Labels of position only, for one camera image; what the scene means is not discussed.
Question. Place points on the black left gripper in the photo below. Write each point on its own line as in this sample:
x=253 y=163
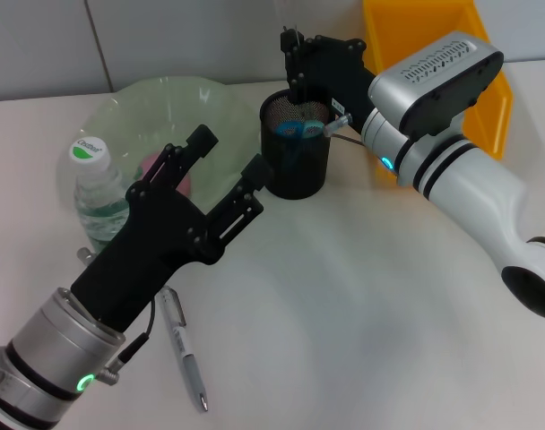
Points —
x=156 y=233

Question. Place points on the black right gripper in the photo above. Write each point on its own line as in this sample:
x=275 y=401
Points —
x=339 y=76

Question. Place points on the blue scissors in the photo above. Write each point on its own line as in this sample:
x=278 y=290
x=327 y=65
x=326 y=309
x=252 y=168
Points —
x=287 y=129

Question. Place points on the pink toy peach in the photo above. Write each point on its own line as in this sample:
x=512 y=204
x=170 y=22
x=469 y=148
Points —
x=149 y=163

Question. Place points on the clear water bottle green label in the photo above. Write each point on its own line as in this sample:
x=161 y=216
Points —
x=93 y=188

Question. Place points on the silver ballpoint pen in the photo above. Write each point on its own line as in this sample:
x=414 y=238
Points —
x=194 y=372

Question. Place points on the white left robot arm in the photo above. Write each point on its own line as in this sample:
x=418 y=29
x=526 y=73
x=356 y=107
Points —
x=53 y=349

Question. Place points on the black mesh pen holder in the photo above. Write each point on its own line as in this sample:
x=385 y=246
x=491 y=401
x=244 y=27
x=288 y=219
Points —
x=299 y=174

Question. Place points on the green glass fruit bowl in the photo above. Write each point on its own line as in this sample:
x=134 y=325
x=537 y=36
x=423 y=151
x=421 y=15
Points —
x=165 y=112

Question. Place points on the yellow plastic bin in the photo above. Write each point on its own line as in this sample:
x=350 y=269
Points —
x=411 y=27

